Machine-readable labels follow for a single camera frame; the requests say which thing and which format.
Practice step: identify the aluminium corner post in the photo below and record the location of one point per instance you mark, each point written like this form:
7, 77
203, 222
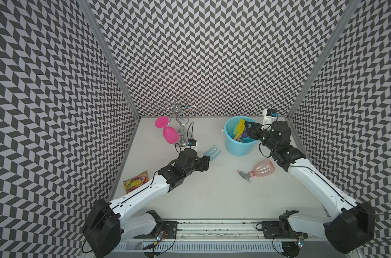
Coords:
96, 31
349, 11

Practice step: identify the chrome wire stand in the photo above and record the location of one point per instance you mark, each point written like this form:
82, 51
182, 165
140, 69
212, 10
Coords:
180, 120

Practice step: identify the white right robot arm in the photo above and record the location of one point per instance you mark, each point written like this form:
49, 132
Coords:
350, 224

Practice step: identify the aluminium corner post right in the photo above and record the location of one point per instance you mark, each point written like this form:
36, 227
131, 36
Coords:
349, 11

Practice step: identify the light blue toy rake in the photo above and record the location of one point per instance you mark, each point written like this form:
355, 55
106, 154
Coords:
213, 153

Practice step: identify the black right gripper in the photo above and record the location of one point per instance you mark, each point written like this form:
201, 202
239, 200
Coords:
254, 129

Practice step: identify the purple toy rake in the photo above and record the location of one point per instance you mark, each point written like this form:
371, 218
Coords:
244, 138

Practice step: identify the aluminium corner post left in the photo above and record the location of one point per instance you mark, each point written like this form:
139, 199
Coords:
96, 31

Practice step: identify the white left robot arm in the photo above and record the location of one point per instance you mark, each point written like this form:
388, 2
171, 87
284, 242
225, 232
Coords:
110, 222

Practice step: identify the pink plastic wine glass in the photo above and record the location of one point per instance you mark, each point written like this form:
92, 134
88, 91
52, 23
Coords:
170, 134

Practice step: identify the turquoise plastic bucket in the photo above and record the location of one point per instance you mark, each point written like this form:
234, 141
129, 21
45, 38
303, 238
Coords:
235, 147

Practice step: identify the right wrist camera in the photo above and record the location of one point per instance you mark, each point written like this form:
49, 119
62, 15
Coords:
269, 116

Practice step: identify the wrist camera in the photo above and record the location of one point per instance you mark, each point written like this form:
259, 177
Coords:
192, 144
269, 116

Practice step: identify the yellow toy shovel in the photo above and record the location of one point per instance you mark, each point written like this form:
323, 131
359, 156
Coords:
239, 130

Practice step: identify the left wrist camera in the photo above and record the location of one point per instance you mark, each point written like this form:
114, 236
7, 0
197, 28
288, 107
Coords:
192, 144

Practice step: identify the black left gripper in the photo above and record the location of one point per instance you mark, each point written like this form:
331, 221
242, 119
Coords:
202, 163

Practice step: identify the colourful snack packet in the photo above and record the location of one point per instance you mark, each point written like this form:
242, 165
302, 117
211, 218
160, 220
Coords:
135, 182

